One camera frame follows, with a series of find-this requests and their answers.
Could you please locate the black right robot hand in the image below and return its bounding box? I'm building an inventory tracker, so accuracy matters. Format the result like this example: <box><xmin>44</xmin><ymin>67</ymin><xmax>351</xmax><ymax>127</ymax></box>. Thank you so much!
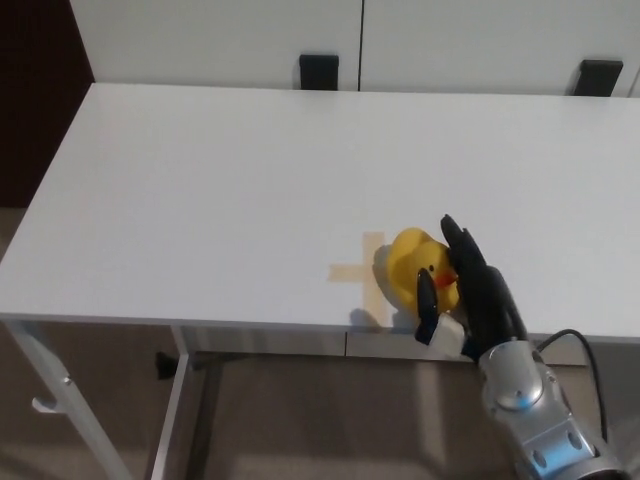
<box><xmin>413</xmin><ymin>213</ymin><xmax>532</xmax><ymax>365</ymax></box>

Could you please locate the yellow rubber duck toy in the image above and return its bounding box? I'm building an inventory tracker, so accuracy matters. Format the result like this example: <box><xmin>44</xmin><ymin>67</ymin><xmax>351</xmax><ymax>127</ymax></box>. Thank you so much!
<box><xmin>387</xmin><ymin>227</ymin><xmax>461</xmax><ymax>317</ymax></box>

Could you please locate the white inner desk leg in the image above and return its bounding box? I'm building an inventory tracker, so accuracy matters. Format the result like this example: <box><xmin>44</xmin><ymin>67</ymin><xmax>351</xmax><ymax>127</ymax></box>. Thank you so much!
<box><xmin>149</xmin><ymin>324</ymin><xmax>194</xmax><ymax>480</ymax></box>

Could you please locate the white desk leg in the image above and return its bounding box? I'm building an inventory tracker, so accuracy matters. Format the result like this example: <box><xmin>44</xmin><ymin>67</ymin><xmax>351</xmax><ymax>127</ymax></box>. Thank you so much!
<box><xmin>149</xmin><ymin>324</ymin><xmax>194</xmax><ymax>480</ymax></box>
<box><xmin>4</xmin><ymin>319</ymin><xmax>134</xmax><ymax>480</ymax></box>

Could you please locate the white outer desk leg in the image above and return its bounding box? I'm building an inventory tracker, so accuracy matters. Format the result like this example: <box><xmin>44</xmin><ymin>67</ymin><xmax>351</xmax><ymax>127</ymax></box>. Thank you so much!
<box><xmin>4</xmin><ymin>319</ymin><xmax>134</xmax><ymax>480</ymax></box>

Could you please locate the white partition panel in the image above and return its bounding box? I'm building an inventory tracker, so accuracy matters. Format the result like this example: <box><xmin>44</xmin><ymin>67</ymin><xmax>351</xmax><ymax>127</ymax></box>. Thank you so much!
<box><xmin>359</xmin><ymin>0</ymin><xmax>640</xmax><ymax>100</ymax></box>
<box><xmin>69</xmin><ymin>0</ymin><xmax>362</xmax><ymax>92</ymax></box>

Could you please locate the black floor foot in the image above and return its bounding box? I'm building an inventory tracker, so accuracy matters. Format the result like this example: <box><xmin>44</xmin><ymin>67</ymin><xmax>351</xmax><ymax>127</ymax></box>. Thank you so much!
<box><xmin>154</xmin><ymin>351</ymin><xmax>176</xmax><ymax>384</ymax></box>

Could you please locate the white hook on leg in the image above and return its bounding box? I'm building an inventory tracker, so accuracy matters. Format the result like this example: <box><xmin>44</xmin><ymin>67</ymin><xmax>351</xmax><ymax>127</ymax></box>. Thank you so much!
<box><xmin>30</xmin><ymin>396</ymin><xmax>64</xmax><ymax>415</ymax></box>

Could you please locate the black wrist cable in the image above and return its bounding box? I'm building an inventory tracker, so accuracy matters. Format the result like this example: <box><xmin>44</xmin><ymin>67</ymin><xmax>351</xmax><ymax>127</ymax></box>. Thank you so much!
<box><xmin>537</xmin><ymin>328</ymin><xmax>611</xmax><ymax>444</ymax></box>

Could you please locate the black partition bracket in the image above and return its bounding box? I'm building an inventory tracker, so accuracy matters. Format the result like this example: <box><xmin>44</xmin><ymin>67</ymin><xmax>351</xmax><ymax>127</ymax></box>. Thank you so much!
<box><xmin>569</xmin><ymin>58</ymin><xmax>625</xmax><ymax>97</ymax></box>
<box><xmin>298</xmin><ymin>53</ymin><xmax>342</xmax><ymax>91</ymax></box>

